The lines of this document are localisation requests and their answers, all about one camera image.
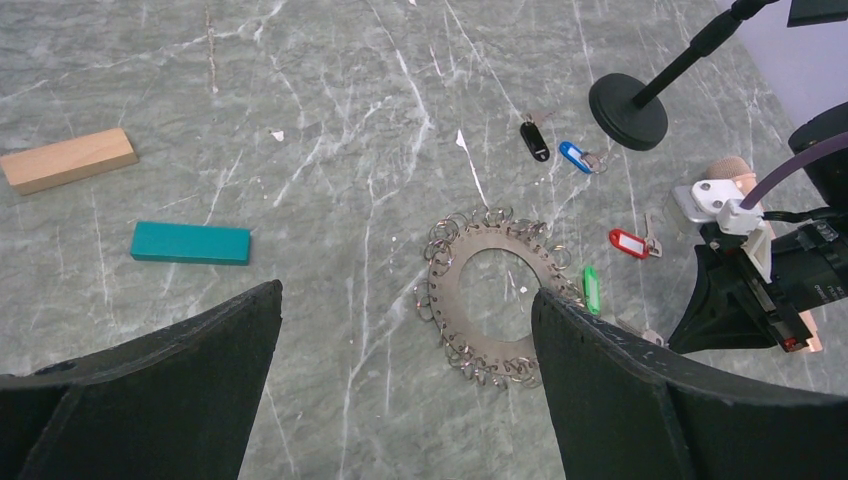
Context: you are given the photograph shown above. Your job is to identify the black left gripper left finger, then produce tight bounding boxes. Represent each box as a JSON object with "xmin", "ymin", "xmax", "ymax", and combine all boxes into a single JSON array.
[{"xmin": 1, "ymin": 280, "xmax": 283, "ymax": 479}]

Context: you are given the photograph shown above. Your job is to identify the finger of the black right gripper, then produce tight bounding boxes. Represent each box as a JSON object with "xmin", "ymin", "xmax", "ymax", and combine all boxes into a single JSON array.
[{"xmin": 668, "ymin": 245, "xmax": 776, "ymax": 354}]

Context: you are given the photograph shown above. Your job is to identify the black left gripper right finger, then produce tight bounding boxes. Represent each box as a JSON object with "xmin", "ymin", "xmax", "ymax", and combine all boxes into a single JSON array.
[{"xmin": 531, "ymin": 289, "xmax": 847, "ymax": 479}]

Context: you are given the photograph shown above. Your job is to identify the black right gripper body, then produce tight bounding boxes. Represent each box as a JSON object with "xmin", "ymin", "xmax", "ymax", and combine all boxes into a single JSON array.
[{"xmin": 702, "ymin": 221, "xmax": 847, "ymax": 352}]

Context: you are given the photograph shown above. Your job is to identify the silver key on red tag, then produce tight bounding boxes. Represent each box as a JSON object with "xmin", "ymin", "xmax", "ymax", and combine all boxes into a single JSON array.
[{"xmin": 644, "ymin": 212, "xmax": 663, "ymax": 258}]

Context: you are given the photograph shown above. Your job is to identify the red key tag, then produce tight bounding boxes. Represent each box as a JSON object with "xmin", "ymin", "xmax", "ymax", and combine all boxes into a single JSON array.
[{"xmin": 608, "ymin": 228, "xmax": 650, "ymax": 260}]

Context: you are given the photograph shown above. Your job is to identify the pink toy microphone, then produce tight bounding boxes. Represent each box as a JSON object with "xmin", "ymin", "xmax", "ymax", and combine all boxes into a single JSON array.
[{"xmin": 704, "ymin": 156, "xmax": 824, "ymax": 354}]

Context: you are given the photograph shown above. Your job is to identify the green key tag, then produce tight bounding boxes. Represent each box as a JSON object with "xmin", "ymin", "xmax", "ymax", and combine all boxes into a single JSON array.
[{"xmin": 583, "ymin": 266, "xmax": 601, "ymax": 316}]

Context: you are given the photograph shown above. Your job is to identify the teal wooden block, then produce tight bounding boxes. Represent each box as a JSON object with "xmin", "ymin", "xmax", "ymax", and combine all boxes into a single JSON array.
[{"xmin": 130, "ymin": 221, "xmax": 251, "ymax": 266}]

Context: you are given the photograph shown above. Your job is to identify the silver key on blue tag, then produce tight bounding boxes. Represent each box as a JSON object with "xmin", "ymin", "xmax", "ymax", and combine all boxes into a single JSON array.
[{"xmin": 580, "ymin": 152, "xmax": 608, "ymax": 174}]

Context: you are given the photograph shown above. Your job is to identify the blue key tag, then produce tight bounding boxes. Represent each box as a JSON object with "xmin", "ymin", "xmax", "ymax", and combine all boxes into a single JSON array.
[{"xmin": 558, "ymin": 141, "xmax": 593, "ymax": 174}]

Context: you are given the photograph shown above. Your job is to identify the black microphone stand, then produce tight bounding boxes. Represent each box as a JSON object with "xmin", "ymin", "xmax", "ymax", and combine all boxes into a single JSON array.
[{"xmin": 588, "ymin": 0, "xmax": 770, "ymax": 151}]

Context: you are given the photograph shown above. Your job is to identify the metal disc with keyrings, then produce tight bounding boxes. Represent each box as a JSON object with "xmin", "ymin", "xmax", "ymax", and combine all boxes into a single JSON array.
[{"xmin": 414, "ymin": 207, "xmax": 588, "ymax": 389}]

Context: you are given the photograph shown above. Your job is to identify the black key tag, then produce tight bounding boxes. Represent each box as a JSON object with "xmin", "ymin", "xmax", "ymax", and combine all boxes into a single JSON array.
[{"xmin": 519, "ymin": 120, "xmax": 551, "ymax": 162}]

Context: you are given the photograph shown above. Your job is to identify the natural wooden block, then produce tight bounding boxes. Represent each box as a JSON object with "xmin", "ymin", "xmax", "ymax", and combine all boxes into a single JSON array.
[{"xmin": 1, "ymin": 128, "xmax": 139, "ymax": 195}]

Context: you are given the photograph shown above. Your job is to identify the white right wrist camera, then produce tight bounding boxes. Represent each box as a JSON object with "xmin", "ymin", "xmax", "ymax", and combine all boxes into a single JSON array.
[{"xmin": 664, "ymin": 179, "xmax": 772, "ymax": 283}]

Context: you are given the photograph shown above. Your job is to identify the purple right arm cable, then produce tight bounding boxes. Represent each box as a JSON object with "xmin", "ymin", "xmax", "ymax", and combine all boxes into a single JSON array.
[{"xmin": 739, "ymin": 131, "xmax": 848, "ymax": 211}]

